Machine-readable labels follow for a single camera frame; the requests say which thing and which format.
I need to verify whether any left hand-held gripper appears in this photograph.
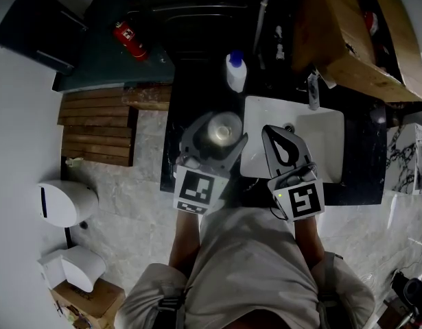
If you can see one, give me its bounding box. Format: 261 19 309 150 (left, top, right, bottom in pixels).
172 112 249 216

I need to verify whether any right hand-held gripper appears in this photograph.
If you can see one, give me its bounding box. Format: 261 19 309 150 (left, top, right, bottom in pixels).
261 124 326 223

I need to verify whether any frosted glass bottle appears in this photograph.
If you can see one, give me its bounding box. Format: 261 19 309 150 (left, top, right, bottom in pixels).
206 110 244 147

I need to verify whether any person's left forearm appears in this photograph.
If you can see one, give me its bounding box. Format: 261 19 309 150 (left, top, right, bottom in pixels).
167 210 202 277

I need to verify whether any person's right forearm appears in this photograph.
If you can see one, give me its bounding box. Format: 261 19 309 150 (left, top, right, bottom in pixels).
292 216 327 272

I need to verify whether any white rectangular sink basin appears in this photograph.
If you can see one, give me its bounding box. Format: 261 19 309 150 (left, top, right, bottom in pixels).
239 95 345 184

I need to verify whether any black marble vanity counter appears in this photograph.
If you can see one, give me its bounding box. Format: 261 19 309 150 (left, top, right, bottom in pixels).
159 51 388 207

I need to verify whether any white pump bottle blue cap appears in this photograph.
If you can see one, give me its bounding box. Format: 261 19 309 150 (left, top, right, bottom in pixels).
225 49 248 94

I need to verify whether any chrome faucet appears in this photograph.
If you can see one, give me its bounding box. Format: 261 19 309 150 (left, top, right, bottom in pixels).
305 72 322 112

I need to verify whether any brown wooden block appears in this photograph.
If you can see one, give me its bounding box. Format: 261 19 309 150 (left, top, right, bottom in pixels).
121 84 173 112

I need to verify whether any stack of wooden planks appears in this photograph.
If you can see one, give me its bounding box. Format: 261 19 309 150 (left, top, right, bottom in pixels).
57 86 139 168

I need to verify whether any person's beige shirt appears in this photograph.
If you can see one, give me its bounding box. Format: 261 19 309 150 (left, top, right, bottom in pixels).
114 206 376 329

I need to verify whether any white marble cabinet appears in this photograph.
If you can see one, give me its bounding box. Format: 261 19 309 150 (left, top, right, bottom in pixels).
385 121 422 195

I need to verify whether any large open cardboard box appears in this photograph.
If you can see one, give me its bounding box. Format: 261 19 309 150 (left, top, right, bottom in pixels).
290 0 422 104

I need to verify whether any dark green raised platform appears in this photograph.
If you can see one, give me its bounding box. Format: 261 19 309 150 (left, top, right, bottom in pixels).
51 0 177 94

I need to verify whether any red fire extinguisher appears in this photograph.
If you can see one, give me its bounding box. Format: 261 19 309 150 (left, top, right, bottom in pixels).
113 20 150 62

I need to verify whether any white round bin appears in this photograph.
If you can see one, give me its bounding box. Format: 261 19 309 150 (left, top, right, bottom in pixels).
36 179 99 228

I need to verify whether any red packet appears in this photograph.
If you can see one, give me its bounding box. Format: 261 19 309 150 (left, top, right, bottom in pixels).
363 10 382 36

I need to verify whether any white rounded appliance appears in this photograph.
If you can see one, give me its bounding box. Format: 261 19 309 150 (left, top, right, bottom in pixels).
37 245 107 293

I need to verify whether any small brown cardboard box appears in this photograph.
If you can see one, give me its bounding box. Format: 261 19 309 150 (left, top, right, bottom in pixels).
49 278 126 329

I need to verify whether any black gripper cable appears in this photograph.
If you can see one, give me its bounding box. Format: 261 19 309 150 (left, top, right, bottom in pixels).
269 206 288 221

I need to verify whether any grey harness strap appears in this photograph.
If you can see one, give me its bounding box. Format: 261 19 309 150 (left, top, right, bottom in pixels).
316 252 345 329
157 295 187 329

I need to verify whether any white drain hose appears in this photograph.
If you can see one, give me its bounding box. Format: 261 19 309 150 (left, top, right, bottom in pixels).
251 0 277 56

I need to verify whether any black camera equipment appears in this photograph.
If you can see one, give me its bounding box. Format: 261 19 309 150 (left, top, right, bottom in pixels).
377 269 422 329

